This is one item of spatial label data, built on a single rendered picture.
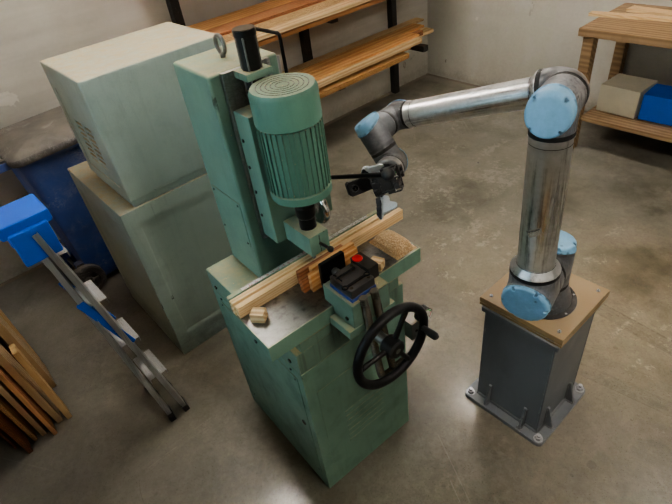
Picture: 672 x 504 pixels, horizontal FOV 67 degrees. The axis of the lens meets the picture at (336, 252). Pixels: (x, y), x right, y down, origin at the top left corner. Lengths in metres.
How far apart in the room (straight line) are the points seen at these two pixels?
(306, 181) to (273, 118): 0.19
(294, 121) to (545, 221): 0.74
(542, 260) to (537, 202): 0.20
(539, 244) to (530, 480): 1.01
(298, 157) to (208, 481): 1.47
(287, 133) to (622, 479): 1.76
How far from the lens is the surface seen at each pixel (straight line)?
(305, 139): 1.29
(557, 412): 2.38
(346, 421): 1.93
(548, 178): 1.45
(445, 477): 2.19
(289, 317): 1.49
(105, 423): 2.69
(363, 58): 4.23
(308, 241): 1.48
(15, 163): 2.95
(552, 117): 1.36
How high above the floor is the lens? 1.95
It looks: 39 degrees down
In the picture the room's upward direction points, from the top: 8 degrees counter-clockwise
